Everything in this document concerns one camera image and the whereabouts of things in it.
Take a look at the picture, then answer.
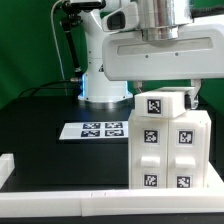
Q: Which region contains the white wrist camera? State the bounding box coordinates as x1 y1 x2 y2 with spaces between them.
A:
101 2 139 32

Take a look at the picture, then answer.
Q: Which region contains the white marker sheet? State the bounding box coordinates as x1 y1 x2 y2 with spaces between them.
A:
59 121 128 140

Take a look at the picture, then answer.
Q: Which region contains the black floor cable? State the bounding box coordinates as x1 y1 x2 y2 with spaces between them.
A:
18 80 83 98

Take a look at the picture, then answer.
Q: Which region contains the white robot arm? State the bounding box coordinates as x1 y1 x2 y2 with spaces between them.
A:
52 0 224 108

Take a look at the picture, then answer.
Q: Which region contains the white left fence piece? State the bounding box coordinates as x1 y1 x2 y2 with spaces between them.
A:
0 154 15 189

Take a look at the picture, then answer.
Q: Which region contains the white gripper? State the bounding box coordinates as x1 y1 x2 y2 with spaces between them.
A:
102 15 224 110

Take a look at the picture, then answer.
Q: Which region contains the white right fence rail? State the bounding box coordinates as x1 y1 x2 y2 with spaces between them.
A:
207 163 224 188

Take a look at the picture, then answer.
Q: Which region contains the white cabinet body box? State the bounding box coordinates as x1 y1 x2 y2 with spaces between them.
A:
128 109 212 190

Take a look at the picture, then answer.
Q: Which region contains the white cabinet door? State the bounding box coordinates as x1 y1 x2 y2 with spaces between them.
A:
128 113 168 189
167 117 206 189

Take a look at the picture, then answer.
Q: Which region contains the small white cabinet top block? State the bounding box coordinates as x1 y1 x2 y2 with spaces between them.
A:
135 87 192 118

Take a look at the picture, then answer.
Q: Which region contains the black cable hose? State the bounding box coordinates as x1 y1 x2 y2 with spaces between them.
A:
59 13 84 83

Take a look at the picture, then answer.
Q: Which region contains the white front fence rail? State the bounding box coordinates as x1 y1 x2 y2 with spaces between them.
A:
0 188 224 218

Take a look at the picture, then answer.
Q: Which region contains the white fence rail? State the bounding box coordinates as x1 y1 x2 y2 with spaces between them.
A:
0 188 224 218
207 163 224 188

